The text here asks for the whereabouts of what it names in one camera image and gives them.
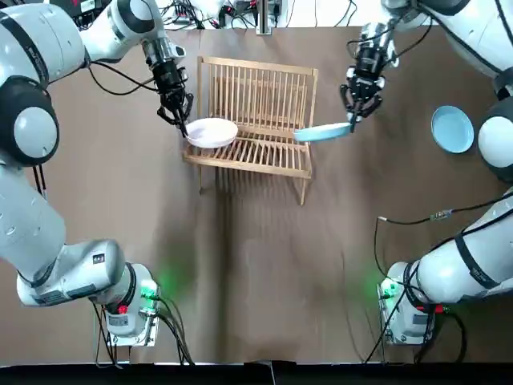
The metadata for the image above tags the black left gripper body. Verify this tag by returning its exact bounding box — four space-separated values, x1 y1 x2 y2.
153 59 189 97

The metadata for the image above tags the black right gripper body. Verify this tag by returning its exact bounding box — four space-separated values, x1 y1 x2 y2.
346 46 388 97

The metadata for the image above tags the pale plate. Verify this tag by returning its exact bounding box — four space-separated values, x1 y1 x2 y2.
184 117 240 149

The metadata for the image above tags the blue plate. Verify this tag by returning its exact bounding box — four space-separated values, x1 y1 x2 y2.
430 104 475 155
293 122 353 143

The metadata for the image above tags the wooden dish rack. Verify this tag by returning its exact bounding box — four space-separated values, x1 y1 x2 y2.
182 55 320 207

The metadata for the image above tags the grey hub with red plugs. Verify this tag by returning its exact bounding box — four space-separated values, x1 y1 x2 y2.
212 0 246 28

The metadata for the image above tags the aluminium post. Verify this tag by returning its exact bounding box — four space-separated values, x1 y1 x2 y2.
256 0 281 35

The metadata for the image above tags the black cable with green adapter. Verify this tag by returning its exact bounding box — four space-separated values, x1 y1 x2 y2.
374 194 513 282

